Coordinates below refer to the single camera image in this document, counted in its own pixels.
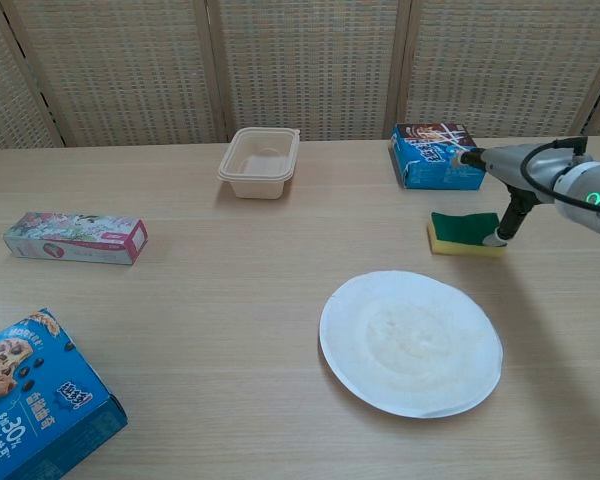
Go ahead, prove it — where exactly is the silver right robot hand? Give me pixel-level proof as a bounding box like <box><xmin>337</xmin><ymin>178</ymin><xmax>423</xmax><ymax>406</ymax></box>
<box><xmin>452</xmin><ymin>142</ymin><xmax>594</xmax><ymax>249</ymax></box>

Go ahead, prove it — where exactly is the beige plastic food container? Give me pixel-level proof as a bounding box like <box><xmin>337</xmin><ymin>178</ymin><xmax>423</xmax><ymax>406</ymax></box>
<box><xmin>216</xmin><ymin>126</ymin><xmax>302</xmax><ymax>200</ymax></box>

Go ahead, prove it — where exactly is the green and yellow sponge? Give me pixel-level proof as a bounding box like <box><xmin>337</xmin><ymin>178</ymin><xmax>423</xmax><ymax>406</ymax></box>
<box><xmin>426</xmin><ymin>211</ymin><xmax>507</xmax><ymax>257</ymax></box>

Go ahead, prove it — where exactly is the blue chocolate chip cookie box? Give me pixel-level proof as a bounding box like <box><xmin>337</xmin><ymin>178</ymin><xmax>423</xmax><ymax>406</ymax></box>
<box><xmin>0</xmin><ymin>307</ymin><xmax>129</xmax><ymax>480</ymax></box>

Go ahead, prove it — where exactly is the blue biscuit stick box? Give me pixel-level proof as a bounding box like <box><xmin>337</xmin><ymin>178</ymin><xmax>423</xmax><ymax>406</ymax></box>
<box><xmin>389</xmin><ymin>122</ymin><xmax>490</xmax><ymax>191</ymax></box>

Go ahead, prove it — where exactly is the floral cling wrap box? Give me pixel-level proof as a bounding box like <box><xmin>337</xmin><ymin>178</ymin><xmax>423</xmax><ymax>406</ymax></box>
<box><xmin>2</xmin><ymin>211</ymin><xmax>149</xmax><ymax>267</ymax></box>

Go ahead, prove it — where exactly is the white paper plate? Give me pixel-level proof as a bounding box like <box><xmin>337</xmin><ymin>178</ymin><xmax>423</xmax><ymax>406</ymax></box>
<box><xmin>319</xmin><ymin>269</ymin><xmax>505</xmax><ymax>419</ymax></box>

